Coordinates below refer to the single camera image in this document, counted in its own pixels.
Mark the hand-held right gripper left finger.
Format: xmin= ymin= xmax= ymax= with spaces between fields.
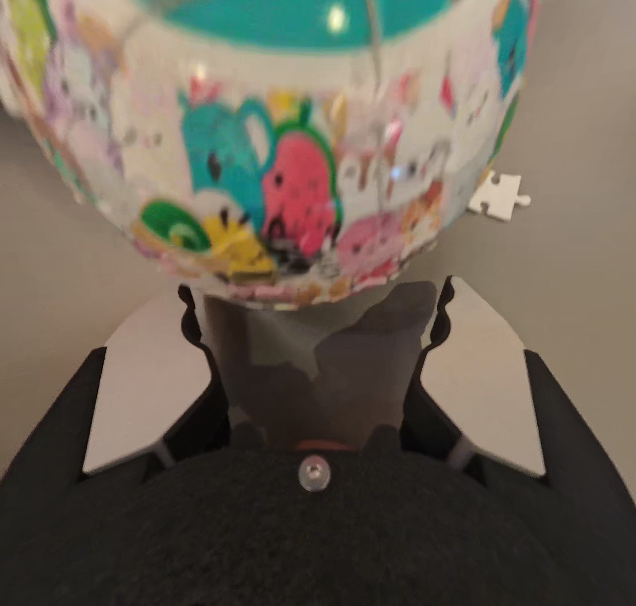
xmin=81 ymin=284 xmax=230 ymax=475

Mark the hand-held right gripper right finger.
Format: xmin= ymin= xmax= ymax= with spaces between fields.
xmin=401 ymin=275 xmax=550 ymax=478

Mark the colourful cartoon puzzle ball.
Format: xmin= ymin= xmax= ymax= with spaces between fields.
xmin=0 ymin=0 xmax=542 ymax=313

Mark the white puzzle piece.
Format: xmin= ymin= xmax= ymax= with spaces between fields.
xmin=468 ymin=170 xmax=532 ymax=222

